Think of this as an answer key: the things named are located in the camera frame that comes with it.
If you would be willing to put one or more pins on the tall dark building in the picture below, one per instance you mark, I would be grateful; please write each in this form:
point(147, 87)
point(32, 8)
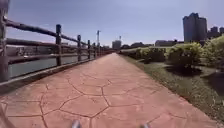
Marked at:
point(195, 28)

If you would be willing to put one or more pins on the pole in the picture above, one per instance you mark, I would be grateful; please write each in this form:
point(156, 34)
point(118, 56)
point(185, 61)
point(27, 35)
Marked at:
point(98, 37)

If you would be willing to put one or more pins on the river water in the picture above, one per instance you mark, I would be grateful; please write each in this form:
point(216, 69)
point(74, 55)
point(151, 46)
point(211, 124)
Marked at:
point(30, 66)

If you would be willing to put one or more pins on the dark wooden rail fence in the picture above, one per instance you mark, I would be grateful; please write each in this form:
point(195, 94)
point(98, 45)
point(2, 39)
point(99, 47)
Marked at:
point(58, 43)

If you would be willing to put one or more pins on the row of green bushes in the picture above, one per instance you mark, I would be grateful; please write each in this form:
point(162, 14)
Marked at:
point(183, 53)

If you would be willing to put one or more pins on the grass strip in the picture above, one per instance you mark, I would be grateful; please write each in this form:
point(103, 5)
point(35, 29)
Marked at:
point(186, 83)

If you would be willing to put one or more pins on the low distant buildings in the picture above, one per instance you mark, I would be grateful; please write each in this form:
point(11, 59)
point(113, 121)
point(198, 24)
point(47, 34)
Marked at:
point(166, 43)

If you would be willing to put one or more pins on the distant trees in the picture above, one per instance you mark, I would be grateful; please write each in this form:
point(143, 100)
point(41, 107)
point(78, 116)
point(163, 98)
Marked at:
point(136, 45)

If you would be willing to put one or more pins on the distant grey building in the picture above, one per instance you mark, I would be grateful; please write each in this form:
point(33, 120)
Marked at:
point(116, 44)

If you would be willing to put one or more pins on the grey stone kerb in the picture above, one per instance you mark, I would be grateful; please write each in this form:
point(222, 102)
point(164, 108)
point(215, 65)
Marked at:
point(33, 76)

